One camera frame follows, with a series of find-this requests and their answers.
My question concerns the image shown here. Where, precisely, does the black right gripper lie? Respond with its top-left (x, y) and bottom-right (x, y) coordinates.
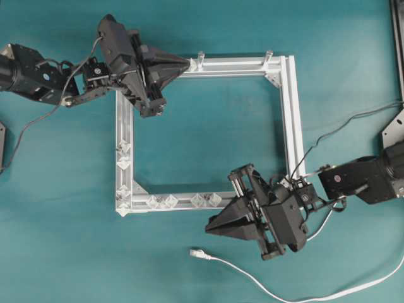
top-left (205, 163), bottom-right (285, 260)

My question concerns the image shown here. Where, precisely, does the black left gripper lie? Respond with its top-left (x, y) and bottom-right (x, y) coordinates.
top-left (117, 30), bottom-right (190, 118)

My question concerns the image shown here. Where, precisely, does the white cable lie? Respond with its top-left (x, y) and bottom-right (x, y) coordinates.
top-left (188, 206), bottom-right (404, 302)

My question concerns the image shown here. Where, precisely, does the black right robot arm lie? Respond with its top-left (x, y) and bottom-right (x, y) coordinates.
top-left (205, 143), bottom-right (403, 260)

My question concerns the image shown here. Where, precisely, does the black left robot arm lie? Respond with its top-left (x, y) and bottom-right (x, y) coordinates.
top-left (1, 30), bottom-right (191, 117)

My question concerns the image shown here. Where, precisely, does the clear pin top left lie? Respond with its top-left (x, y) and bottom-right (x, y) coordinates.
top-left (196, 51), bottom-right (205, 71)

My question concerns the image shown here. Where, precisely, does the clear pin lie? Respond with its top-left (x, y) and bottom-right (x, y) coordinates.
top-left (196, 51), bottom-right (205, 71)
top-left (263, 50), bottom-right (273, 69)

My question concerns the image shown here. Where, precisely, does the clear pin top right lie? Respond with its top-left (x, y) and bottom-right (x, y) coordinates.
top-left (263, 50), bottom-right (273, 69)

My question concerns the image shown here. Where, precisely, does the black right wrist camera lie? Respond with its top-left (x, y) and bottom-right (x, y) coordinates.
top-left (261, 184), bottom-right (307, 253)

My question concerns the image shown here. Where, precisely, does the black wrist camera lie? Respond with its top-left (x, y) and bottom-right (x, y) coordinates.
top-left (261, 184), bottom-right (307, 253)
top-left (97, 14), bottom-right (138, 74)

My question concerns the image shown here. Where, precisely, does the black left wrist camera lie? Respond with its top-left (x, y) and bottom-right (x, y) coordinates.
top-left (97, 14), bottom-right (138, 74)

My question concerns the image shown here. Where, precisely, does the grey left camera cable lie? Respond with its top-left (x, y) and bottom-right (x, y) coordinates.
top-left (0, 36), bottom-right (105, 173)

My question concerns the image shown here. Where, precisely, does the aluminium extrusion square frame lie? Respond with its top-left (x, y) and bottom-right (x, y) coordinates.
top-left (115, 55), bottom-right (306, 217)

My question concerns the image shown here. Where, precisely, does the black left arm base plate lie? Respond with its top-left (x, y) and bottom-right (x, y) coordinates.
top-left (0, 122), bottom-right (7, 165)

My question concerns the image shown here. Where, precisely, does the black right camera cable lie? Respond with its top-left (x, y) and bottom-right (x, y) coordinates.
top-left (288, 101), bottom-right (404, 187)

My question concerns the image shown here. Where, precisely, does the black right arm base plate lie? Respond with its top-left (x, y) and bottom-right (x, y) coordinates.
top-left (381, 109), bottom-right (404, 149)

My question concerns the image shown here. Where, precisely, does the black rail at right edge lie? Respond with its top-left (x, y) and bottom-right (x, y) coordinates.
top-left (389, 0), bottom-right (403, 99)

